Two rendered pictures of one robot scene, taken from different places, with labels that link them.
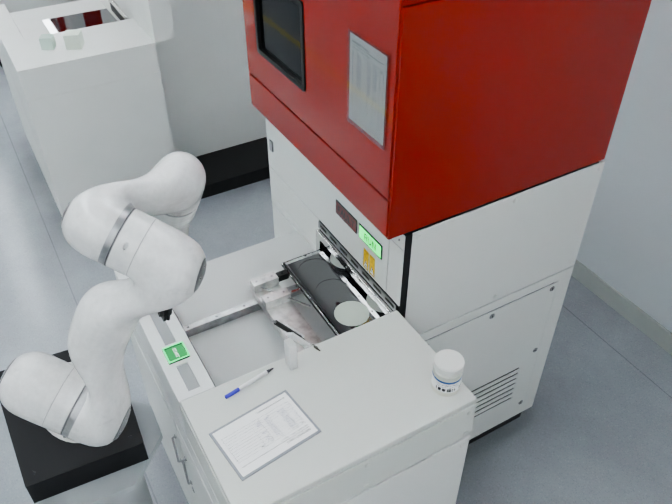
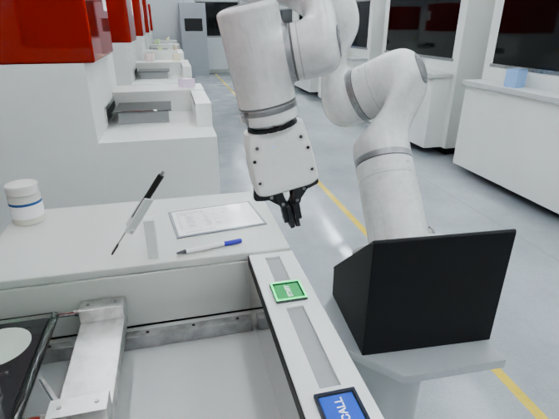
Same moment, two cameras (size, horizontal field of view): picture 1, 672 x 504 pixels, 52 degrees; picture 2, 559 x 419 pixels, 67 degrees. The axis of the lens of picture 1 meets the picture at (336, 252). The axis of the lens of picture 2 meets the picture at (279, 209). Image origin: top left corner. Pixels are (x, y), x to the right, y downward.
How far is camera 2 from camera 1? 206 cm
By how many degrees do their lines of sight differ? 114
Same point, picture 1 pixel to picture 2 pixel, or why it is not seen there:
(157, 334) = (314, 322)
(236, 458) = (248, 209)
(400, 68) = not seen: outside the picture
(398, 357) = (37, 244)
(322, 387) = (139, 235)
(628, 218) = not seen: outside the picture
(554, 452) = not seen: outside the picture
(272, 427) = (208, 219)
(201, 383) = (263, 259)
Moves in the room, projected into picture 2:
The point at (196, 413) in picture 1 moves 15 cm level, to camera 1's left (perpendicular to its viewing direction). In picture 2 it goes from (274, 237) to (342, 246)
